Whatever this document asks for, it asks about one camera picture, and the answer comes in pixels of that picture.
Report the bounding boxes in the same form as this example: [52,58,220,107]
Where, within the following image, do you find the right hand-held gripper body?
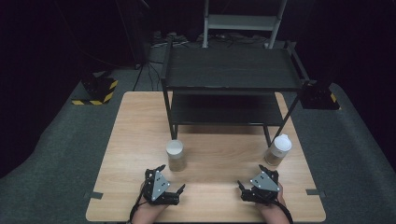
[241,170,280,205]

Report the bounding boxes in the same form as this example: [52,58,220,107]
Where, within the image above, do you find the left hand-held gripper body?
[142,168,181,206]

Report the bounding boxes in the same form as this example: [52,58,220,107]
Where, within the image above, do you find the person's left hand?
[132,201,169,224]

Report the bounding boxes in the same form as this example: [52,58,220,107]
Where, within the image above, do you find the clear jar with flat lid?
[165,139,188,173]

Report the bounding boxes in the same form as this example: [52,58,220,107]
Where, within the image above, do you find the clear jar with spout lid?
[263,133,293,167]

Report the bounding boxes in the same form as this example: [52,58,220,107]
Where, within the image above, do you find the grey tape strip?
[83,190,105,201]
[305,188,327,198]

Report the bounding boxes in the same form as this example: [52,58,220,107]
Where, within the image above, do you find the black yellow striped stand base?
[71,72,120,106]
[300,81,342,111]

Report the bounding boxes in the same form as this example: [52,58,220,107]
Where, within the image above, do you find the black two-tier shelf rack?
[160,38,318,149]

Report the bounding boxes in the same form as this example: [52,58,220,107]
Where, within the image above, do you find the grey metal stand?
[202,0,289,49]

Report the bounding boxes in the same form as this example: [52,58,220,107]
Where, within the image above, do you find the left hand-held gripper cable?
[128,182,148,224]

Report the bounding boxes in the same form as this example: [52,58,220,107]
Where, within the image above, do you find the hand-held gripper cable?
[128,182,148,224]
[273,200,294,224]

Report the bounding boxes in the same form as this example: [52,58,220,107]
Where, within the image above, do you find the right hand-held gripper cable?
[273,200,294,224]

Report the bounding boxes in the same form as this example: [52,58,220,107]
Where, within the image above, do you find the black floor cables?
[133,60,164,91]

